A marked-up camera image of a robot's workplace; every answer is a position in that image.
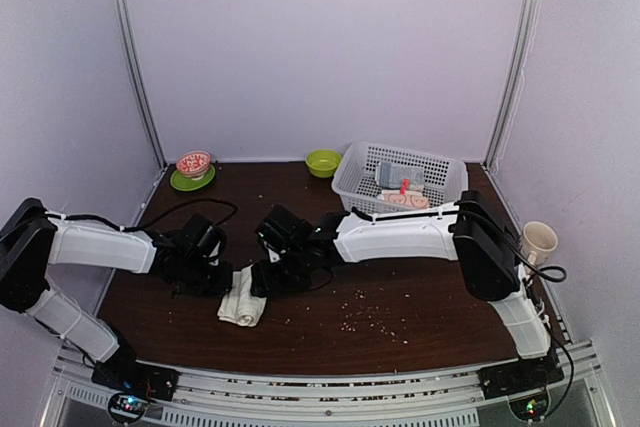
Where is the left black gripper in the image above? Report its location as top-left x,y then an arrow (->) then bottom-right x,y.
181,255 -> 233,298

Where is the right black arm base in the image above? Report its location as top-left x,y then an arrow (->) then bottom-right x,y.
477,352 -> 564,399

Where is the white plastic perforated basket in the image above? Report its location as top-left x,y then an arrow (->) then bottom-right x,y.
331,142 -> 468,213

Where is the beige paper cup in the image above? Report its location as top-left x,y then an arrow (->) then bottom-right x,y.
521,221 -> 559,266

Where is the white towel blue print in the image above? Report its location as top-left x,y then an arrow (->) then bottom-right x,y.
217,265 -> 267,328

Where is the red patterned bowl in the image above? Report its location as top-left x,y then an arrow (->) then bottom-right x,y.
176,151 -> 211,180

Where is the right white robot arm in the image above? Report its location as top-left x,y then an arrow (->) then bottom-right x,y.
251,190 -> 551,389

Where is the left aluminium frame post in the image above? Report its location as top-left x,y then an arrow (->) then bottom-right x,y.
113,0 -> 168,169

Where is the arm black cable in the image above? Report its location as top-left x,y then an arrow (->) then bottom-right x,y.
64,198 -> 239,236
457,201 -> 569,284

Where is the front aluminium rail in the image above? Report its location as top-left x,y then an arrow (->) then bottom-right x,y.
36,342 -> 622,426

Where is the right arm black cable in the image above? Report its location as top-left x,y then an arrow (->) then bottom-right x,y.
457,201 -> 569,284

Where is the right aluminium frame post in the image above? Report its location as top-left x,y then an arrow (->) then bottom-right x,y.
484,0 -> 539,172

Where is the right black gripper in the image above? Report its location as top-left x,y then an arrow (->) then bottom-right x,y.
251,246 -> 312,298

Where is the aluminium frame post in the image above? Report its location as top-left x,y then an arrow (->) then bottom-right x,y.
484,0 -> 539,172
113,0 -> 168,169

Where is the small green bowl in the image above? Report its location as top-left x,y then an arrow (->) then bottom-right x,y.
305,149 -> 342,178

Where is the green plate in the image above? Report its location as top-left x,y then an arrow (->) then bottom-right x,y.
170,165 -> 216,192

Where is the orange bunny pattern towel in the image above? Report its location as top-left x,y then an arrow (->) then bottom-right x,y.
378,190 -> 431,210

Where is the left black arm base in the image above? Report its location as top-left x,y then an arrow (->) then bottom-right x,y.
91,345 -> 179,401

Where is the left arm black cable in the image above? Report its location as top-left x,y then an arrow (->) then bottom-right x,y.
64,198 -> 239,236

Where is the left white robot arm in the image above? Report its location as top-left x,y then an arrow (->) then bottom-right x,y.
1,198 -> 233,391

